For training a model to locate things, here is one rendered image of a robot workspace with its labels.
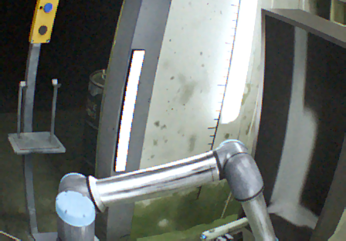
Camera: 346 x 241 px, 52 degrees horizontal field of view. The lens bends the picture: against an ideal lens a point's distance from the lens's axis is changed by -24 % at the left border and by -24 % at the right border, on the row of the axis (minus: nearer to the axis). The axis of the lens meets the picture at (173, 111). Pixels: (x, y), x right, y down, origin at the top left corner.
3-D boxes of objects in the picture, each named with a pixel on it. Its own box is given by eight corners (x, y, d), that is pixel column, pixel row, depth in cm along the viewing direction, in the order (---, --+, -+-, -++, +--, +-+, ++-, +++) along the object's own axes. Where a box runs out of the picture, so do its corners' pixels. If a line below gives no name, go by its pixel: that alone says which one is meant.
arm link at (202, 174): (51, 195, 141) (253, 144, 145) (53, 174, 158) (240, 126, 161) (66, 225, 147) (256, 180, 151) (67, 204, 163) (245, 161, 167)
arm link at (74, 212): (56, 242, 129) (53, 207, 124) (58, 219, 145) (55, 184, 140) (95, 250, 132) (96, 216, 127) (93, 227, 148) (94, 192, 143)
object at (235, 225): (197, 263, 195) (208, 233, 188) (191, 258, 199) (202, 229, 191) (257, 237, 225) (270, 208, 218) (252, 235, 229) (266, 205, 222)
